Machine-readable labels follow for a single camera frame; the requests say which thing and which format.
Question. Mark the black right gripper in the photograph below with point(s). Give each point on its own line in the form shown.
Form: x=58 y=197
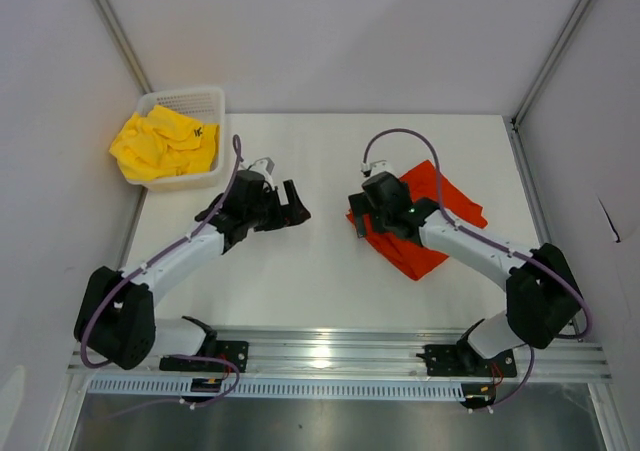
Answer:
x=360 y=206

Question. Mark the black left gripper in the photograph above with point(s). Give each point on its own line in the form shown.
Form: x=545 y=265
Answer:
x=291 y=214

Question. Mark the orange shorts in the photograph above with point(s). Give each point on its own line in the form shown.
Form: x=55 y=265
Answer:
x=412 y=260

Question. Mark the yellow shorts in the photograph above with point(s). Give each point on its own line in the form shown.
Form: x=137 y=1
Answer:
x=164 y=144

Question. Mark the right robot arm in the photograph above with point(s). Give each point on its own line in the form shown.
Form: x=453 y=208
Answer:
x=542 y=296

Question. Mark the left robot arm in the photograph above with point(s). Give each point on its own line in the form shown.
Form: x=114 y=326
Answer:
x=117 y=315

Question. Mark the white plastic basket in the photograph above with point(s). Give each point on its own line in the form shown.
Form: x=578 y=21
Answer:
x=206 y=104

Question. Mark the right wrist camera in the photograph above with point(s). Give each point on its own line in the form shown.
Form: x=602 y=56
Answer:
x=371 y=169

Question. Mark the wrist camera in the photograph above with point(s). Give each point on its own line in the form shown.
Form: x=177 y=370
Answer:
x=371 y=169
x=263 y=166

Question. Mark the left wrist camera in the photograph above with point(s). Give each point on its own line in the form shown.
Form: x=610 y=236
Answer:
x=263 y=166

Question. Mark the aluminium mounting rail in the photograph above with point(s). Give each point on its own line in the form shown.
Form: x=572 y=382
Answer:
x=352 y=354

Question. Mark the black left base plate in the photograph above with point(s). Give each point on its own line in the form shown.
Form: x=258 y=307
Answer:
x=235 y=352

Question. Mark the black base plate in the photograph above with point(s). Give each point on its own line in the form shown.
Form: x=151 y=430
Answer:
x=235 y=352
x=450 y=360

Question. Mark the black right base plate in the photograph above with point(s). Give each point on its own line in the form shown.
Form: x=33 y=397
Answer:
x=450 y=360

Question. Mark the slotted cable duct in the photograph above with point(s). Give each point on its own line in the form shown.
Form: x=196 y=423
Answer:
x=412 y=390

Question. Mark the left aluminium frame post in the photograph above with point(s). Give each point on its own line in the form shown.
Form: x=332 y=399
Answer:
x=122 y=44

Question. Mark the aluminium frame post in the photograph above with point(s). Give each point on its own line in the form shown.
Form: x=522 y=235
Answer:
x=122 y=44
x=568 y=32

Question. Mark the right aluminium frame post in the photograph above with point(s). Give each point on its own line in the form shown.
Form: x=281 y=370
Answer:
x=568 y=32

